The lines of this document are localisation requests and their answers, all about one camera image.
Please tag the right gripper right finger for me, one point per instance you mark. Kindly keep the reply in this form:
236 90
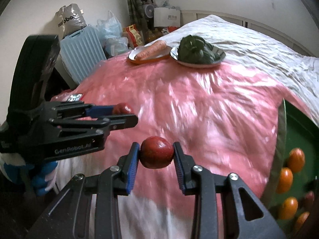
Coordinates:
222 203

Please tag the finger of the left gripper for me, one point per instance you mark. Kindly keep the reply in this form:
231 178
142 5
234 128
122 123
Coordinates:
89 128
78 109

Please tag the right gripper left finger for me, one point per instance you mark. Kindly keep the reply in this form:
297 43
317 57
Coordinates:
68 216

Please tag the small orange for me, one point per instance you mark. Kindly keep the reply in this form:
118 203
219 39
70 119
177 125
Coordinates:
288 208

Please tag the smooth orange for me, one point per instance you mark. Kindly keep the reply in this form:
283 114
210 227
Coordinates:
285 181

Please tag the dark red apple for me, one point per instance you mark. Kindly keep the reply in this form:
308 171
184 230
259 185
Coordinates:
156 153

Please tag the large orange with stem dimple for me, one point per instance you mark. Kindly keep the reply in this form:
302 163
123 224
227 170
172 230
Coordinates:
296 160

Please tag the light blue suitcase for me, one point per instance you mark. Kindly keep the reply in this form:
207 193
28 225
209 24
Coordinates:
81 52

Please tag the orange rimmed plate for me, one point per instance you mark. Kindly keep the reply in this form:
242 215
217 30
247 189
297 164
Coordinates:
152 57

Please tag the clear plastic bag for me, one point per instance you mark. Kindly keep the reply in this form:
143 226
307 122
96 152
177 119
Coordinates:
109 28

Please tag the grey printed bag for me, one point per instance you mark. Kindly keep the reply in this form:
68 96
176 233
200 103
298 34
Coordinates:
69 19

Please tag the red yellow snack bag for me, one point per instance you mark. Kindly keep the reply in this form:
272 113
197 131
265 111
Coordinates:
134 37

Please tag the carrot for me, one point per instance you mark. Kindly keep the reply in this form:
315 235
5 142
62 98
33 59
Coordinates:
151 50

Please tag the green rectangular tray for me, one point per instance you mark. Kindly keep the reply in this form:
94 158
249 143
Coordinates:
293 182

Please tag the pink plastic sheet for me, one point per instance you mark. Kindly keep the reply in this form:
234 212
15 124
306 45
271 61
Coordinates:
226 117

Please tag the white blue rimmed plate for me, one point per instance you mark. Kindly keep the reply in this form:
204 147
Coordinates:
205 58

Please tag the green leafy vegetable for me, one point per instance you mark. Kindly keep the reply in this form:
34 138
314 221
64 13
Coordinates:
192 42

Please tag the plaid hanging cloth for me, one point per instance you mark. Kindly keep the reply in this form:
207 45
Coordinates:
136 14

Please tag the white cardboard box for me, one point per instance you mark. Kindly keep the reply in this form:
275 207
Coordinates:
165 17

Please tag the lower small fan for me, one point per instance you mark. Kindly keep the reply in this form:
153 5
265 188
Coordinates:
148 10

